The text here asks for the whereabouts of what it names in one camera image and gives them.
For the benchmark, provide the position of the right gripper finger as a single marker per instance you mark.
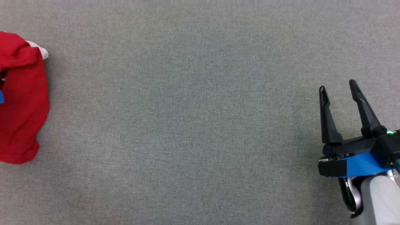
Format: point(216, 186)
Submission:
point(328, 125)
point(367, 120)

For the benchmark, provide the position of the right gripper body black blue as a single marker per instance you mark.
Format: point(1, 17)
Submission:
point(356, 164)

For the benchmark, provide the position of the red and white jersey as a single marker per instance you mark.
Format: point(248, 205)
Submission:
point(25, 109)

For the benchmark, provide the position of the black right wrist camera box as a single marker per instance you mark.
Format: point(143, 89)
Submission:
point(386, 150)

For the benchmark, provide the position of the teal right camera connector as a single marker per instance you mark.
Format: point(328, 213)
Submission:
point(397, 164)

